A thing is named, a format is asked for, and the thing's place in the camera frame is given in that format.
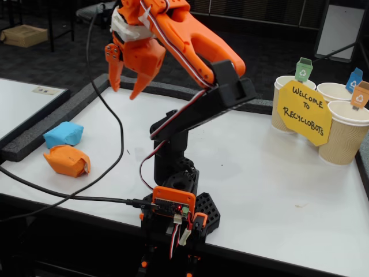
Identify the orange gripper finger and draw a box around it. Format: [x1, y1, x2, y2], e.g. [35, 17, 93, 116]
[104, 42, 125, 92]
[129, 73, 153, 101]

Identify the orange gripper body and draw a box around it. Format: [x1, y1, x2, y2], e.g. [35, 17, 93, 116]
[122, 39, 167, 79]

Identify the orange paper packet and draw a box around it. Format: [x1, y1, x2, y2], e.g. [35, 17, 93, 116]
[43, 144, 92, 178]

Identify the black honeycomb robot base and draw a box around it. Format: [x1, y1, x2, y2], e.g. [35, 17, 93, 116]
[142, 192, 221, 240]

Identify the dark grey foam strip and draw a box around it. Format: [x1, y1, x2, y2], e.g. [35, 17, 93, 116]
[230, 98, 273, 115]
[355, 143, 369, 193]
[1, 73, 114, 163]
[108, 74, 225, 106]

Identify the white masking tape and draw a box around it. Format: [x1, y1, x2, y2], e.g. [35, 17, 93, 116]
[110, 7, 158, 42]

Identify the small paper label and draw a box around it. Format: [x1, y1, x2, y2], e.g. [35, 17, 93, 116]
[32, 86, 60, 96]

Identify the blue paper packet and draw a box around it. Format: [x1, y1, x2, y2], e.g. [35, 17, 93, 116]
[42, 121, 85, 149]

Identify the brown cardboard box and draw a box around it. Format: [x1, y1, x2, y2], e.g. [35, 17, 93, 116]
[1, 24, 49, 48]

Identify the black framed whiteboard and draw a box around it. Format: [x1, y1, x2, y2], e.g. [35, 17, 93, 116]
[0, 77, 71, 145]

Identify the orange framed controller board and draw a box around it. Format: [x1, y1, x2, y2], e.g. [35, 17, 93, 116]
[152, 186, 197, 218]

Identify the paper cup with green tag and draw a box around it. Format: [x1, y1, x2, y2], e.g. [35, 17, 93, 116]
[271, 75, 317, 134]

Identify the black orange table clamp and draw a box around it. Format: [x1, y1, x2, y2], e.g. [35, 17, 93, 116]
[138, 212, 158, 277]
[186, 212, 209, 277]

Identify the green recycling bin tag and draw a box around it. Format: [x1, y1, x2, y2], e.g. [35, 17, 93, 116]
[295, 57, 314, 83]

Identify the yellow welcome sign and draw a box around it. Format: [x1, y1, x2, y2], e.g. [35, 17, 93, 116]
[276, 80, 333, 147]

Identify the paper cup with blue tag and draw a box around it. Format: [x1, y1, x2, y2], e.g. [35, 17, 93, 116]
[316, 83, 357, 104]

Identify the thin black stand rod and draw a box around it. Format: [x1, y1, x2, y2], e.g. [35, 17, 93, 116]
[312, 40, 361, 63]

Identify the blue recycling bin tag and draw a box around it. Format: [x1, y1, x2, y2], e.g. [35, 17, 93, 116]
[345, 68, 363, 93]

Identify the paper cup with orange tag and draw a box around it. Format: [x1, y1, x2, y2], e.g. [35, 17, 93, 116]
[318, 100, 369, 166]

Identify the orange recycling bin tag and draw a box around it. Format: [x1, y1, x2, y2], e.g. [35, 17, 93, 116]
[350, 80, 369, 111]

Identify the thin black camera cable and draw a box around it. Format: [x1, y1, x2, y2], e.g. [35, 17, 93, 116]
[0, 11, 125, 223]

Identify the red white black servo wire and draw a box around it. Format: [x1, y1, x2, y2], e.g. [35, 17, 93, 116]
[140, 0, 216, 191]

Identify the black metal table frame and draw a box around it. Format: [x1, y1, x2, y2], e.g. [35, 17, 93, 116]
[5, 0, 76, 53]

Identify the thick black USB cable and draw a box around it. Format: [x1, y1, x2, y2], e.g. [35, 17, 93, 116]
[0, 167, 158, 210]

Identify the servo wire with white connector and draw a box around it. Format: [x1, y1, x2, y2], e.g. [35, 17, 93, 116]
[168, 215, 193, 260]

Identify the white panel with dark frame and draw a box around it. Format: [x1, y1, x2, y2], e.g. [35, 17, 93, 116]
[314, 0, 367, 63]

